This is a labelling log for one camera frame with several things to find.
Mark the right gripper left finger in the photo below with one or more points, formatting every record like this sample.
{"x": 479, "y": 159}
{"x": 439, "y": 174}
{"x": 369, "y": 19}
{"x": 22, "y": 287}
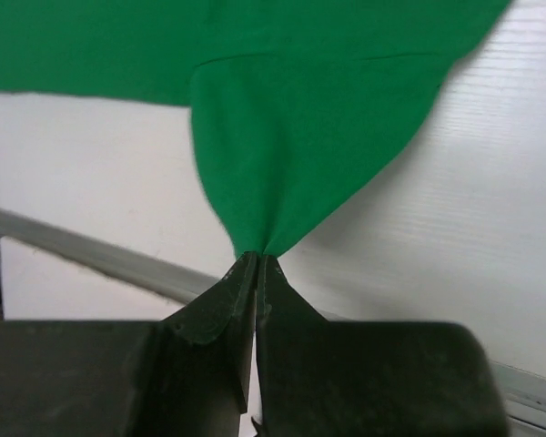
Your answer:
{"x": 185, "y": 375}

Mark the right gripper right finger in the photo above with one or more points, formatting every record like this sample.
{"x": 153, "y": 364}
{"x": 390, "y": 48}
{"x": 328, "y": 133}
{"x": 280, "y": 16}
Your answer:
{"x": 321, "y": 377}

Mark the green t shirt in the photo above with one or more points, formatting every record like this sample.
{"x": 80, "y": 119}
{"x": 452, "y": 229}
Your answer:
{"x": 295, "y": 105}

